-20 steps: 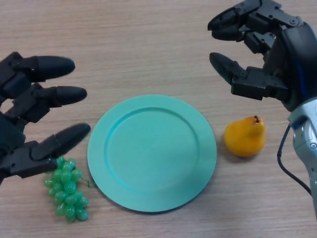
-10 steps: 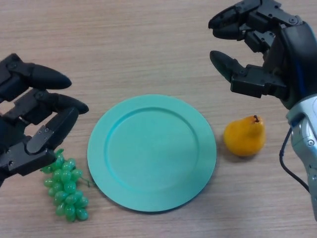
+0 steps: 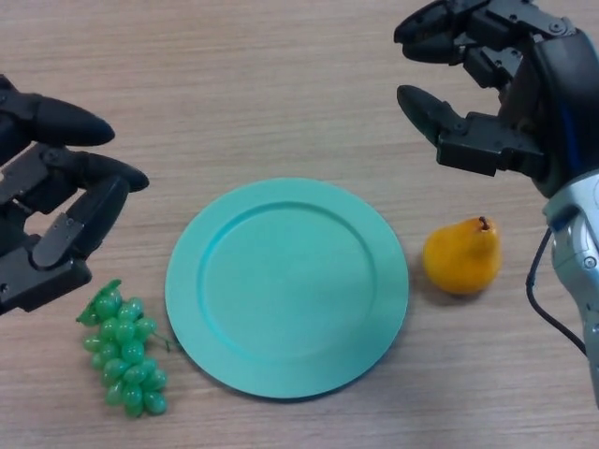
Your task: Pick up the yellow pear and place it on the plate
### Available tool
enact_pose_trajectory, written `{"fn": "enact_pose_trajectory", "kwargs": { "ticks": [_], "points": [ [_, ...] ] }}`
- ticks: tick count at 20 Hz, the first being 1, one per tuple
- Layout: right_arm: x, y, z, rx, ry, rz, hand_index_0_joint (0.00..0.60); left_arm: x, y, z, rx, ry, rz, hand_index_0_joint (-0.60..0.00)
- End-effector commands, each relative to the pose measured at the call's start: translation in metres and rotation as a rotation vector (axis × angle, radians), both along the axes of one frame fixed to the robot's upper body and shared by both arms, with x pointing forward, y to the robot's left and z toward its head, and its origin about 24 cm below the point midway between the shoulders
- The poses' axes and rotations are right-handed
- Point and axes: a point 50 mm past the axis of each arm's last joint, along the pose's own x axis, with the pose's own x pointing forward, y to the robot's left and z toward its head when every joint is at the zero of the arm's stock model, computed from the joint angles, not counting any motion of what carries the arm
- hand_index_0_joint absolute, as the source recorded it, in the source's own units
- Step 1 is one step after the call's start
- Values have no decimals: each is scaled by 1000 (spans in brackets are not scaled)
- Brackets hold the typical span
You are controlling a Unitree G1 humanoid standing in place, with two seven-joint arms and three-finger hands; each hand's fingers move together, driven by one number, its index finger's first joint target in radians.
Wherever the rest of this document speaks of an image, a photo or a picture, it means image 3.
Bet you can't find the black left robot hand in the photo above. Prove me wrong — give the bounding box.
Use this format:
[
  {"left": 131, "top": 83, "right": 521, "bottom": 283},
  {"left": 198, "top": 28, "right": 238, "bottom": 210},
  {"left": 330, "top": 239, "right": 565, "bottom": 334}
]
[{"left": 0, "top": 74, "right": 151, "bottom": 317}]

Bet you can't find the yellow pear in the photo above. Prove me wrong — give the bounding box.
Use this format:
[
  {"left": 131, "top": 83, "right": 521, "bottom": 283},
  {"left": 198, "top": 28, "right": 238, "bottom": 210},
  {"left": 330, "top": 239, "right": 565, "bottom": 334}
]
[{"left": 422, "top": 215, "right": 502, "bottom": 295}]

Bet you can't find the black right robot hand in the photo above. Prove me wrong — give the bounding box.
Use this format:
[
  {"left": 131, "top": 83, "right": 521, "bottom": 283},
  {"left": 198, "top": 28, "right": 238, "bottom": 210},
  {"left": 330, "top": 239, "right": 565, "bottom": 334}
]
[{"left": 393, "top": 0, "right": 599, "bottom": 200}]

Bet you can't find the green grape bunch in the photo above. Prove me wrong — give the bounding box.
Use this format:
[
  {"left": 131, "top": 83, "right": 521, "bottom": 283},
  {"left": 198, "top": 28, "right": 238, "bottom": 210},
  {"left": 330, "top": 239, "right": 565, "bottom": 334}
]
[{"left": 76, "top": 279, "right": 169, "bottom": 420}]

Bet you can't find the turquoise round plate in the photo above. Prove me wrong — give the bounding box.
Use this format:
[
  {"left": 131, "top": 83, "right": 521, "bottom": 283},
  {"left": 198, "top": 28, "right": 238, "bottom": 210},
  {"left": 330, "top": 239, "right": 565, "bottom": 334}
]
[{"left": 164, "top": 176, "right": 410, "bottom": 399}]

